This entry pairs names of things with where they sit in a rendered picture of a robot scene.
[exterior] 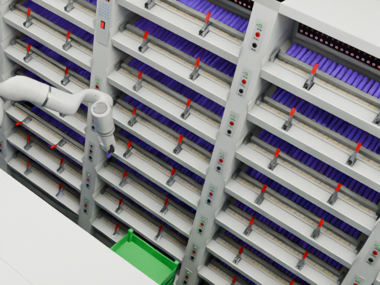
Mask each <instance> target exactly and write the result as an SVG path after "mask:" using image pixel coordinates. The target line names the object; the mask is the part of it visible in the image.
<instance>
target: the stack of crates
mask: <svg viewBox="0 0 380 285"><path fill-rule="evenodd" d="M110 249H111V250H112V251H113V252H115V253H116V254H117V255H119V256H120V257H121V258H123V259H124V260H126V261H127V262H128V263H130V264H131V265H132V266H134V267H135V268H136V269H138V270H139V271H141V272H142V273H143V274H145V275H146V276H147V277H149V278H150V279H151V280H153V281H154V282H156V283H157V284H159V285H173V284H174V280H175V276H176V272H177V270H178V266H179V262H178V261H177V260H176V261H175V262H173V261H171V260H170V259H169V258H167V257H166V256H164V255H163V254H162V253H160V252H159V251H157V250H156V249H154V248H153V247H151V246H150V245H149V244H147V243H146V242H145V241H143V240H141V239H140V238H139V237H137V236H136V235H135V234H133V229H131V228H130V229H129V230H128V234H127V235H126V236H124V237H123V238H122V239H120V240H119V241H118V242H117V243H116V244H114V245H113V246H112V247H111V248H110Z"/></svg>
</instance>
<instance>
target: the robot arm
mask: <svg viewBox="0 0 380 285"><path fill-rule="evenodd" d="M7 100H12V101H28V102H31V103H34V104H36V105H39V106H42V107H45V108H47V109H50V110H53V111H56V112H59V113H61V114H64V115H74V114H75V113H76V112H77V110H78V108H79V106H80V104H81V103H82V102H84V101H87V102H91V103H93V105H92V106H91V108H90V112H91V114H92V118H93V122H94V126H95V129H96V132H97V133H98V134H99V136H100V139H101V141H102V143H103V145H104V147H105V149H106V150H107V151H108V153H113V152H115V150H114V148H115V147H116V144H115V140H114V135H113V132H114V130H115V126H114V121H113V99H112V97H111V96H110V95H108V94H106V93H104V92H101V91H99V90H95V89H84V90H81V91H79V92H77V93H75V94H69V93H66V92H64V91H62V90H59V89H57V88H54V87H51V86H49V85H47V84H44V83H41V82H39V81H37V80H34V79H31V78H29V77H26V76H14V77H12V78H9V79H8V80H6V81H4V82H1V83H0V126H1V124H2V121H3V111H4V104H5V102H6V101H7Z"/></svg>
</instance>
